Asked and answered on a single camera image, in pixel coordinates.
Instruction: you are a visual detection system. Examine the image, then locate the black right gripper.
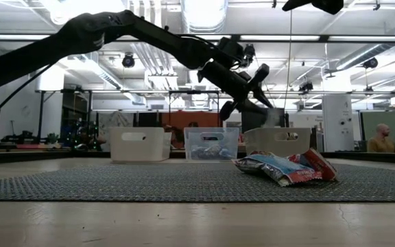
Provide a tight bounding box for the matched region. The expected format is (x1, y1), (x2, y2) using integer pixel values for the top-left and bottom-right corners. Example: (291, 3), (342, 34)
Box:
(281, 0), (345, 16)

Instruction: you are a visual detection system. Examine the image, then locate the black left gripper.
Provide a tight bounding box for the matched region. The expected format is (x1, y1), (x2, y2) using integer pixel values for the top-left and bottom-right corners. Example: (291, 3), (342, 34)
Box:
(200, 61), (274, 121)

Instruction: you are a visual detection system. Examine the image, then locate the green blue granola bar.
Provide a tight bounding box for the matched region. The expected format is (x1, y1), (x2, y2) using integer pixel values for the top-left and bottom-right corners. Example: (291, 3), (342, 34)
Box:
(191, 143), (219, 161)

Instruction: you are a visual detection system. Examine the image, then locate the red chewy granola bar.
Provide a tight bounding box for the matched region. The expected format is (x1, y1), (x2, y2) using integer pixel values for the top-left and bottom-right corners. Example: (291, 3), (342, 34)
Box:
(286, 147), (339, 182)

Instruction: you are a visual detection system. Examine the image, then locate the overhead LED light bar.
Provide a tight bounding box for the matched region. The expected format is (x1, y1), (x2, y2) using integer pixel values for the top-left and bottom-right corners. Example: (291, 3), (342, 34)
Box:
(0, 33), (395, 44)

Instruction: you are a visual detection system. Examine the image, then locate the grey plastic bin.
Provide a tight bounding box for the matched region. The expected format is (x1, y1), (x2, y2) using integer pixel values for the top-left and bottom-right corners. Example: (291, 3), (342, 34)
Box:
(244, 128), (312, 158)

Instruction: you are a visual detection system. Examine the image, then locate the clear plastic bin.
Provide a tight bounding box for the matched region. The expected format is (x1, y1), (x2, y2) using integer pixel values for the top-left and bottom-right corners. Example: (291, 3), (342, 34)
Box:
(183, 127), (240, 161)

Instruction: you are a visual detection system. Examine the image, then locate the orange partition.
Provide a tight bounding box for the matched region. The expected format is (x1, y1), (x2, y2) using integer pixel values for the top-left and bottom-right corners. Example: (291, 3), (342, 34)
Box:
(161, 111), (223, 149)

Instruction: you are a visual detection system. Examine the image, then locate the white square pillar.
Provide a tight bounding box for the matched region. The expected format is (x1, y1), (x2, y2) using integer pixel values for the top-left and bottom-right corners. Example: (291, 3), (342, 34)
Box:
(322, 73), (353, 152)

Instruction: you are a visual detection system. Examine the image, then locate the white plastic bin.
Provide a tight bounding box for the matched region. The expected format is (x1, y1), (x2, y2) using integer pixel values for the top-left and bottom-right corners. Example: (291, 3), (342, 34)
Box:
(109, 127), (173, 163)

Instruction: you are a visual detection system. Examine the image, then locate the person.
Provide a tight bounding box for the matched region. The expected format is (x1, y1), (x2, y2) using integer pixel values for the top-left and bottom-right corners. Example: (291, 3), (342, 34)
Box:
(367, 123), (395, 154)

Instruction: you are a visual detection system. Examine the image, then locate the dark grey woven mat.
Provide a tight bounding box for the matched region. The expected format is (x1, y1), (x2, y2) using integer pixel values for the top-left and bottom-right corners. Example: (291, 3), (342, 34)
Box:
(0, 163), (395, 203)

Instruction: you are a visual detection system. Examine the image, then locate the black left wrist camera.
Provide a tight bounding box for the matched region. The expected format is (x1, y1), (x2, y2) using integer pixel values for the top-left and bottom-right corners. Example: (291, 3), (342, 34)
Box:
(217, 36), (246, 60)

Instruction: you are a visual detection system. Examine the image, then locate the silver ventilation duct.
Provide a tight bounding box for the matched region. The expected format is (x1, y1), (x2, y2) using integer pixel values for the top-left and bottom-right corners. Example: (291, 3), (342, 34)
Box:
(180, 0), (229, 38)

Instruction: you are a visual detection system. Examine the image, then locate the black metal rig frame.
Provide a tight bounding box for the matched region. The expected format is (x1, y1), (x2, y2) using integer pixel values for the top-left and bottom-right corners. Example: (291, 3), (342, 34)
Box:
(34, 89), (95, 150)

